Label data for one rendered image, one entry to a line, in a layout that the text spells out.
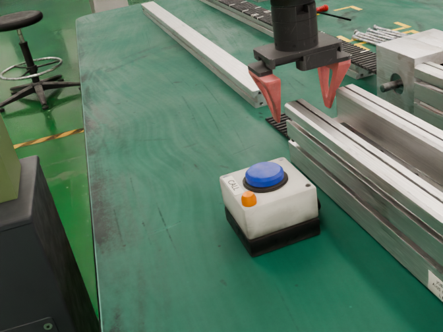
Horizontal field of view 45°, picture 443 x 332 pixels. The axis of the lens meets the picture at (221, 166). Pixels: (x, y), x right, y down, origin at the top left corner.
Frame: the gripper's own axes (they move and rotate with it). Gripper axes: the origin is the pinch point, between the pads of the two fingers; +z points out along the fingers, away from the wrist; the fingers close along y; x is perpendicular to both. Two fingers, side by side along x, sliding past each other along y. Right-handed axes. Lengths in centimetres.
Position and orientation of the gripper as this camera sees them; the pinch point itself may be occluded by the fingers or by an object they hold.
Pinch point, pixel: (302, 108)
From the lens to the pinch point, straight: 75.2
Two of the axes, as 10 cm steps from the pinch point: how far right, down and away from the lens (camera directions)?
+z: 1.5, 8.7, 4.7
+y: 9.4, -2.8, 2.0
